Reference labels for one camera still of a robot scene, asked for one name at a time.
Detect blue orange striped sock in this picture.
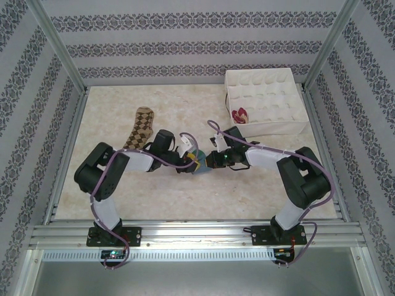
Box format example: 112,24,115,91
188,149,211,176

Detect beige sock with red toe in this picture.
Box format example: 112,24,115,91
231,107,249,125

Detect white fabric organizer box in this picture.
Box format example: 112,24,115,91
224,68,309,139

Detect brown argyle sock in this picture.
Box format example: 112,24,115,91
122,107,156,149

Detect grey metal sheet tray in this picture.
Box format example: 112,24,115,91
18,249,382,296

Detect aluminium mounting rail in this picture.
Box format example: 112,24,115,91
29,220,367,248

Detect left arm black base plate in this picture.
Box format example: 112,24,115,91
86,226,143,247

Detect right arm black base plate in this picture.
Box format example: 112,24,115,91
251,224,306,247

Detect slotted white cable duct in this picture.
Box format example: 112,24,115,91
41,249,275,262

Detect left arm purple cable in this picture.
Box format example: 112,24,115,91
89,131,200,271

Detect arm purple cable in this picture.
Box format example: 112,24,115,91
89,131,200,271
207,120,337,269

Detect aluminium table side rail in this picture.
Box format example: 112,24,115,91
43,88,90,224
301,88,352,222

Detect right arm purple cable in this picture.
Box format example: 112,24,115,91
207,120,337,269

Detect aluminium frame post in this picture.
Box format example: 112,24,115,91
26,0,90,97
304,0,361,92

